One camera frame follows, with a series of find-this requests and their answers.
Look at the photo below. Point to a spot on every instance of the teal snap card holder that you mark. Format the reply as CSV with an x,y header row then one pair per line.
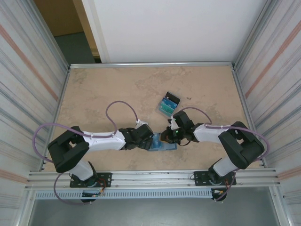
x,y
164,147

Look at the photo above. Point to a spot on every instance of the clear acrylic card box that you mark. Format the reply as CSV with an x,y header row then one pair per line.
x,y
162,113

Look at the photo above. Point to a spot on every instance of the left black-white robot arm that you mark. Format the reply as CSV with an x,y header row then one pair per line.
x,y
101,140

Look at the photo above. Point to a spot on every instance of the right black-white robot arm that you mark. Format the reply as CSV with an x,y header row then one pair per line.
x,y
237,141

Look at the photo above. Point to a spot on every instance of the teal green credit card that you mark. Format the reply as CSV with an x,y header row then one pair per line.
x,y
166,108

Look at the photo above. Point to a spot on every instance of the blue VIP credit card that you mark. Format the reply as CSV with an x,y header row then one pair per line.
x,y
169,103

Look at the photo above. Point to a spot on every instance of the black credit card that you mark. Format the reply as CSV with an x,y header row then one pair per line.
x,y
173,97

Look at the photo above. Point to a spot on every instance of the wooden door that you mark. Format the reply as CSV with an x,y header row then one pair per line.
x,y
61,16

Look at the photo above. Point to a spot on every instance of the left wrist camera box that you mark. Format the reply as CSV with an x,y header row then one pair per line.
x,y
141,122

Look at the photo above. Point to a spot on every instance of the wide aluminium mounting rail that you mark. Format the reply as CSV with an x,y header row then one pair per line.
x,y
152,179

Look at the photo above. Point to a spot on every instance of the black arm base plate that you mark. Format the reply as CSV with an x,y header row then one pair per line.
x,y
105,179
200,177

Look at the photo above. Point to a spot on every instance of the aluminium side table rail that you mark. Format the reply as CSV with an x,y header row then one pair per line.
x,y
61,99
242,99

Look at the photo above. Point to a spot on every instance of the thin aluminium table rail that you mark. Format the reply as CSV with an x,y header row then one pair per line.
x,y
152,64

